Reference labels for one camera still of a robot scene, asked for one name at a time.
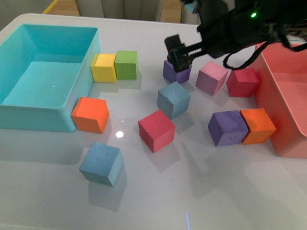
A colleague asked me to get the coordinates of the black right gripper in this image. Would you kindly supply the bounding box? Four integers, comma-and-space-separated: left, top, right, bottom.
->
164, 9, 242, 72

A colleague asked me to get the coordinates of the blue block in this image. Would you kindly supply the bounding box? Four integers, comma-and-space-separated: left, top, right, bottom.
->
79, 142, 123, 187
157, 81, 190, 119

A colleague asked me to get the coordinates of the blue block front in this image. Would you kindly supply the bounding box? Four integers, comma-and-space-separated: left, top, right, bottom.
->
79, 142, 123, 187

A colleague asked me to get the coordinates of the purple block far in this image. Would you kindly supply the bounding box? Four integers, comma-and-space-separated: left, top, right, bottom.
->
163, 60, 192, 84

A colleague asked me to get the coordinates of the purple block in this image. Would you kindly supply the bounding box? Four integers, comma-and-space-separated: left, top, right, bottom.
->
208, 110, 248, 146
163, 60, 192, 84

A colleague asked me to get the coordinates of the pink foam block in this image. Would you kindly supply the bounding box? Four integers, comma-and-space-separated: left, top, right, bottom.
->
196, 61, 228, 96

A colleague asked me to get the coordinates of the right grey chair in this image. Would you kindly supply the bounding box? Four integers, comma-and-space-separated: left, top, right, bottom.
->
155, 0, 164, 22

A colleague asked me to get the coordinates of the grey chair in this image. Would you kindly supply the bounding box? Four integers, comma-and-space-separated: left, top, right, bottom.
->
76, 0, 124, 19
155, 0, 164, 22

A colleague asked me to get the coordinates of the green foam block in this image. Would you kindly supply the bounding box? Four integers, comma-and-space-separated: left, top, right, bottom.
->
114, 50, 138, 80

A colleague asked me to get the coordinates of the dark red block far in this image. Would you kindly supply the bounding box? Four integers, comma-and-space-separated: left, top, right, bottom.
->
226, 68, 260, 97

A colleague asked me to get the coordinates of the yellow foam block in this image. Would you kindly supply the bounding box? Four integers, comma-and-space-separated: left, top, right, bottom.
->
90, 54, 117, 83

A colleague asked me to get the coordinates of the left grey chair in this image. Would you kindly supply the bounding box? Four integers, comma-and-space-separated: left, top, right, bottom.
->
76, 0, 124, 19

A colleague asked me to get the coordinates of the red block near centre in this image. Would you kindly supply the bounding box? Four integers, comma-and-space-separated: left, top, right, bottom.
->
138, 110, 176, 153

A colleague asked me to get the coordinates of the purple block near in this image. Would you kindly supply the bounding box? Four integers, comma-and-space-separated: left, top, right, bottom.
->
208, 110, 248, 146

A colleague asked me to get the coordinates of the orange block near teal bin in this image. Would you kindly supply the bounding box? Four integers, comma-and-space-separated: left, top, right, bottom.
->
71, 97, 109, 134

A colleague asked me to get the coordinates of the pink plastic bin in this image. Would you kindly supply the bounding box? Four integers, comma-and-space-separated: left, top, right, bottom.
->
251, 44, 307, 158

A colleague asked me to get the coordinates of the orange block near pink bin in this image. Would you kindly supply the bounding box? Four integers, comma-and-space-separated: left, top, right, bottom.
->
239, 108, 276, 145

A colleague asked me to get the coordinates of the teal plastic bin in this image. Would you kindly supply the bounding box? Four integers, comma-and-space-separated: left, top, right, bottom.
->
0, 24, 100, 132

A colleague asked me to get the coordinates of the black cable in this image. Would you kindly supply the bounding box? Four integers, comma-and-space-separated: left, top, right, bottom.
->
223, 40, 271, 70

